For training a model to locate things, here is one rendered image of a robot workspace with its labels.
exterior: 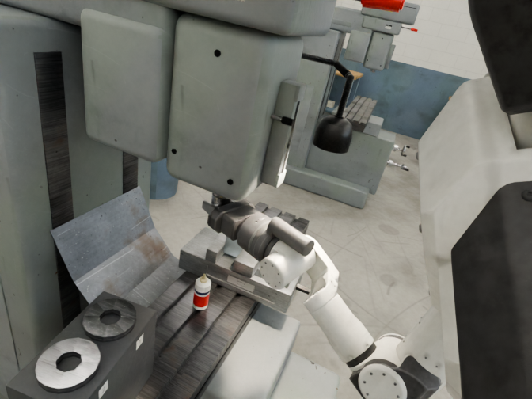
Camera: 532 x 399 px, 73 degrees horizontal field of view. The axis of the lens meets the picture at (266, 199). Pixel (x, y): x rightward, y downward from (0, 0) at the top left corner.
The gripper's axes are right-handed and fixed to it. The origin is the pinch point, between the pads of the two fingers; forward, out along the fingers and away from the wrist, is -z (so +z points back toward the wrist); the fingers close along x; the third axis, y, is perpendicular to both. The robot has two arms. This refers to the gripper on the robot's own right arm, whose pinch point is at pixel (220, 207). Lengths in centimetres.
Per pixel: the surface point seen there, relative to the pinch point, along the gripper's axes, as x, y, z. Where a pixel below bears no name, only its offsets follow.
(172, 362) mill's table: 17.4, 30.6, 10.5
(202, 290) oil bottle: 3.5, 23.1, 1.4
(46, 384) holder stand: 42.6, 10.7, 14.5
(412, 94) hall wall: -615, 47, -209
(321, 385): -21, 51, 31
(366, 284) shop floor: -171, 123, -16
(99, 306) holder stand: 30.6, 10.5, 4.5
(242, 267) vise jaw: -9.3, 21.0, 2.3
